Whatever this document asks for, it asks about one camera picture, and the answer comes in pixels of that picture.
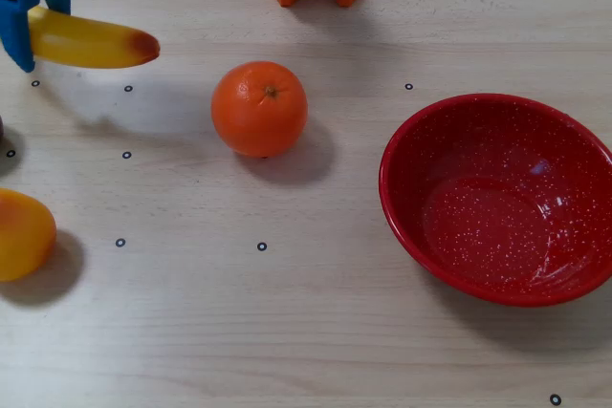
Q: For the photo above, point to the orange fruit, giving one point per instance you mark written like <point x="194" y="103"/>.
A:
<point x="258" y="112"/>

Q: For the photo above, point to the yellow orange mango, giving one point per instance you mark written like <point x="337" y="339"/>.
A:
<point x="24" y="236"/>

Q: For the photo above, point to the yellow plastic banana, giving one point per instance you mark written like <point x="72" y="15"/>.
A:
<point x="95" y="45"/>

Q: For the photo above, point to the red speckled enamel bowl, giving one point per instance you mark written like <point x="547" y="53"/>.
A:
<point x="497" y="226"/>

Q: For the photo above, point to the dark purple plum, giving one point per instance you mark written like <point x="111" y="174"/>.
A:
<point x="1" y="130"/>

